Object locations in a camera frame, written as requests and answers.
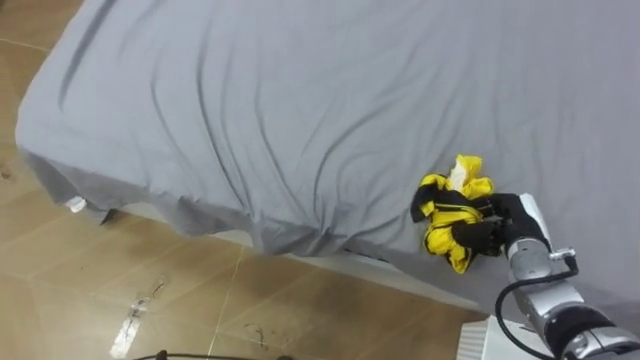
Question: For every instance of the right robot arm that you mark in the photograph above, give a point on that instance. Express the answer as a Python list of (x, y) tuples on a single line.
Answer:
[(565, 310)]

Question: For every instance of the yellow and black garment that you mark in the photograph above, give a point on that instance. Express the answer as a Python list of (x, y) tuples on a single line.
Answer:
[(447, 217)]

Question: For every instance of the grey bed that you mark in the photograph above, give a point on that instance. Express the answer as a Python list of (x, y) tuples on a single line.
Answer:
[(300, 125)]

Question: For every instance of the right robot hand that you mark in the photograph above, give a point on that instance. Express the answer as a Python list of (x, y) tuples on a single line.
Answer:
[(515, 220)]

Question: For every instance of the white laundry basket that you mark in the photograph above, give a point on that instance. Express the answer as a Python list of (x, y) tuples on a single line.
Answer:
[(480, 342)]

